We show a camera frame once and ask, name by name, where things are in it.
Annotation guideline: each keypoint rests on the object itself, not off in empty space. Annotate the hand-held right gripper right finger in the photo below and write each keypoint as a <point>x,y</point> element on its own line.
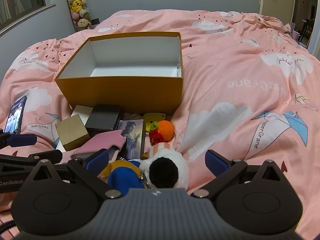
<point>215,161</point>

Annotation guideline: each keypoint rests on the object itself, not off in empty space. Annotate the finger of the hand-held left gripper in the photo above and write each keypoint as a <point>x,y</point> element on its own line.
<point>22,140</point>
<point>50,156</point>

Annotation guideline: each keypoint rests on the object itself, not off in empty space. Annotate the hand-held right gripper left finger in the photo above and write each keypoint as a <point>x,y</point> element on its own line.
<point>96,160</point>

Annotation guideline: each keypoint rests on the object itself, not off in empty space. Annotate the pink fabric pouch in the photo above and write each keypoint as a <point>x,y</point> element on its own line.
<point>100,142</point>

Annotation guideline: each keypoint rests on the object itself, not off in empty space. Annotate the gold box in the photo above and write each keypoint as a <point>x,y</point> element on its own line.
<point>72,132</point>

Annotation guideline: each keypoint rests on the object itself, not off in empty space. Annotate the black box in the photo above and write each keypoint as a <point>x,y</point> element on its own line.
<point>105,117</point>

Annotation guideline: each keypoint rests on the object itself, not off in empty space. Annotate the grey photo card box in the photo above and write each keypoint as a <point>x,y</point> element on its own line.
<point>133,137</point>

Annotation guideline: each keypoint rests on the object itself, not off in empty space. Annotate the long white box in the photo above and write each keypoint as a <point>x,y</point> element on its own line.
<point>81,111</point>

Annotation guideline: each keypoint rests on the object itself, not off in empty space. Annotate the orange cardboard box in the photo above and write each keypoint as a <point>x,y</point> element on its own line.
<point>120,95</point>

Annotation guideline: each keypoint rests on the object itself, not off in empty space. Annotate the black smartphone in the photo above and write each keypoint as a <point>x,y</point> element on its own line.
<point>15,116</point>

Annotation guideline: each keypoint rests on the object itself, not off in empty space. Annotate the blue and yellow plush toy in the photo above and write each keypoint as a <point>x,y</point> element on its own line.
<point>122,177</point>

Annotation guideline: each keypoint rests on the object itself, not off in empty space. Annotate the white plush toy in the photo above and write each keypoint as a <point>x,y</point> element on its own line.
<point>175,160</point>

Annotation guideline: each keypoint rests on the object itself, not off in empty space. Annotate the orange crochet fruit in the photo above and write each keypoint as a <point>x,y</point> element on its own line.
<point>166,130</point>

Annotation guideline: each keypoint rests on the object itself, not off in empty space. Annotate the tube of plush toys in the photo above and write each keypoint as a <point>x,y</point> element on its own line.
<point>77,5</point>

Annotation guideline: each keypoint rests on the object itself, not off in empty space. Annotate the cream door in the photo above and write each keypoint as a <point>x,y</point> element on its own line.
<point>277,5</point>

